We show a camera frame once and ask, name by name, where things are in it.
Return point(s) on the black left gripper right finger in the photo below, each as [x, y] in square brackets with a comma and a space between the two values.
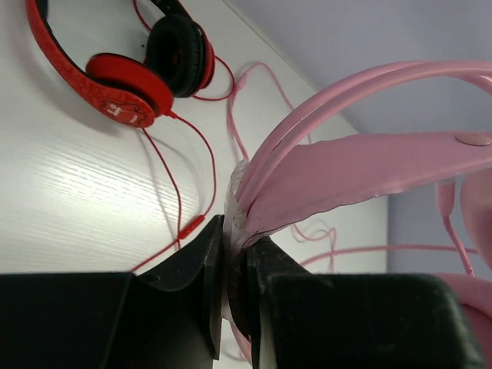
[296, 319]

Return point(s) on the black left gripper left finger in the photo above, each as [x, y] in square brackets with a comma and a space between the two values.
[167, 317]

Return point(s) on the pink cat-ear headphones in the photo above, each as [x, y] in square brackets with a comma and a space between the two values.
[286, 182]

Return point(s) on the red over-ear headphones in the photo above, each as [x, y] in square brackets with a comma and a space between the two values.
[179, 61]

